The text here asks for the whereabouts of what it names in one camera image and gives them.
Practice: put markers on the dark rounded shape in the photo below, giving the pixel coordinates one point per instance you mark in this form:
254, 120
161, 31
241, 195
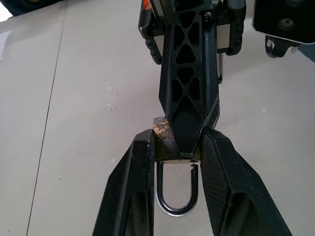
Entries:
32, 6

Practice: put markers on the brass padlock with steel shackle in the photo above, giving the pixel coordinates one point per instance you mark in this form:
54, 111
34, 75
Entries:
165, 147

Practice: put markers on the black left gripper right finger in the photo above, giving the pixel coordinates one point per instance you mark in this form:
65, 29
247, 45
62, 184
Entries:
236, 186

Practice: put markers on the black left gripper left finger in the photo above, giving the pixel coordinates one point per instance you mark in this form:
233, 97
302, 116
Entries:
123, 191

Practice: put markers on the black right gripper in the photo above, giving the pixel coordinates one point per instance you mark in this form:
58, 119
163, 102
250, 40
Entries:
229, 29

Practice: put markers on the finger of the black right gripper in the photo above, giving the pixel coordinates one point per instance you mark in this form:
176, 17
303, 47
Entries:
186, 98

